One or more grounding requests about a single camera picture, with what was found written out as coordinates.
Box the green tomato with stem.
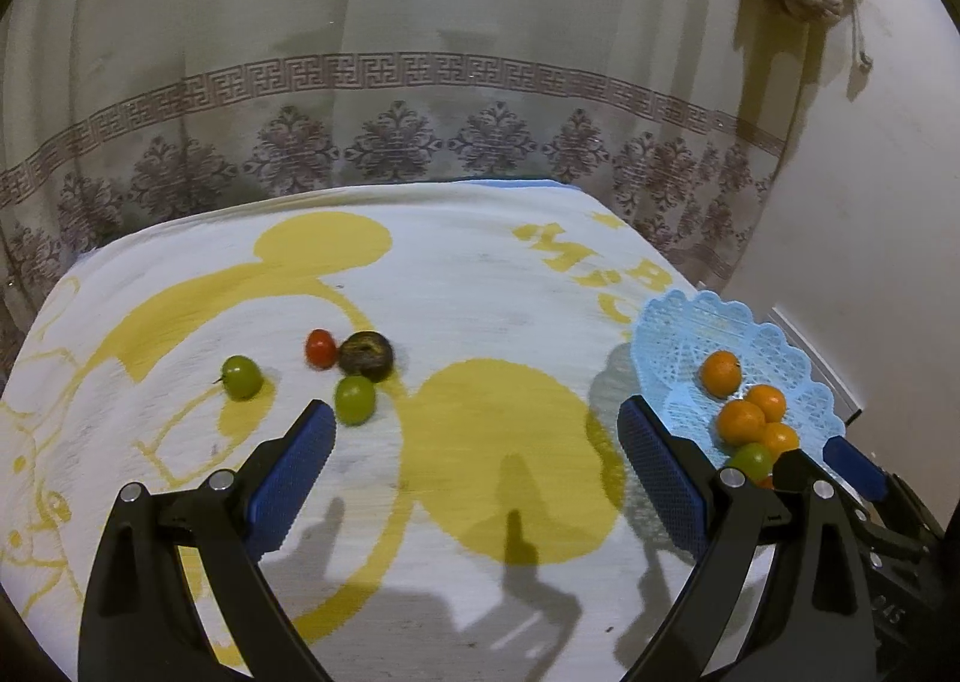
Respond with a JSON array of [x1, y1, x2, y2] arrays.
[[221, 354, 264, 402]]

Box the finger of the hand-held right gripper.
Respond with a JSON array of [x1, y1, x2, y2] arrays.
[[823, 435, 948, 541], [772, 451, 920, 560]]

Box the round orange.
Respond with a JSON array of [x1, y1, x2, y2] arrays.
[[700, 350, 743, 399], [759, 422, 800, 459], [744, 384, 788, 424]]

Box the dark brown fruit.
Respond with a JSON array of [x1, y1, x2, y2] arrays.
[[337, 331, 394, 383]]

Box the white and yellow towel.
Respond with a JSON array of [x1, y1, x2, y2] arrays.
[[0, 179, 781, 682]]

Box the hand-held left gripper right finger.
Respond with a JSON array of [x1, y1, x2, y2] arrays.
[[616, 395, 878, 682]]

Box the large oval orange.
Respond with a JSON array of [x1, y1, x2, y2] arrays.
[[716, 399, 767, 448]]

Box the light blue table cover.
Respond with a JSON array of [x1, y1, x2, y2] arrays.
[[450, 178, 571, 190]]

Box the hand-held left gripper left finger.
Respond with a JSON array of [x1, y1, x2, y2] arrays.
[[77, 399, 337, 682]]

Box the light blue lattice basket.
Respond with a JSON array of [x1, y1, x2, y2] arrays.
[[628, 290, 848, 495]]

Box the red tomato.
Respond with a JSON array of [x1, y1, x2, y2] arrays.
[[304, 329, 338, 369]]

